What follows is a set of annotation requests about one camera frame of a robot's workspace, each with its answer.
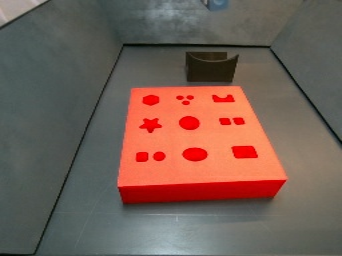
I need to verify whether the red shape sorter board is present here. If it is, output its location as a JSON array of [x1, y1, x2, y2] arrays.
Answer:
[[118, 86, 287, 203]]

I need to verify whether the black fixture stand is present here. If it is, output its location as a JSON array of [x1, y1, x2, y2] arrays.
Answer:
[[186, 52, 239, 82]]

